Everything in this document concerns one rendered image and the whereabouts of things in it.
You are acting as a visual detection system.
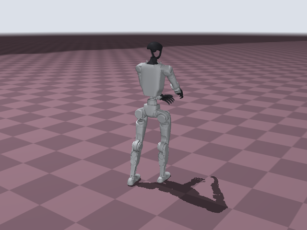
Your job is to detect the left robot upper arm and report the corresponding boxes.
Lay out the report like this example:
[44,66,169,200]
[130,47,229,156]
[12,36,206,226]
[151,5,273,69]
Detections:
[135,63,143,86]

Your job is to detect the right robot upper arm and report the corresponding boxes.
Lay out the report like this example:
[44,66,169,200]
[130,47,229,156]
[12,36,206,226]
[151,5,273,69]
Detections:
[161,65,179,90]

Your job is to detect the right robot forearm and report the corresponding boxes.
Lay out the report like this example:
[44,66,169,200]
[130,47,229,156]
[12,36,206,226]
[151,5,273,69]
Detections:
[174,82,181,94]

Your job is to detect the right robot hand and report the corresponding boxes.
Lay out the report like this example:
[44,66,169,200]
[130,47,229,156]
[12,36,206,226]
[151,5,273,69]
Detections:
[177,89,183,99]

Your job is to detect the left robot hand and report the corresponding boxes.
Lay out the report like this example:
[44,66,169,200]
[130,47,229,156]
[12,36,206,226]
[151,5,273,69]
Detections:
[160,94,174,105]

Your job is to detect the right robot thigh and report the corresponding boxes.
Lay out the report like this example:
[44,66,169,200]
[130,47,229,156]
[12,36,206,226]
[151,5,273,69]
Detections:
[156,109,171,152]

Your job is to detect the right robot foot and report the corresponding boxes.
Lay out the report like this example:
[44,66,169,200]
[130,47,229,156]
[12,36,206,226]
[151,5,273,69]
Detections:
[157,172,170,183]

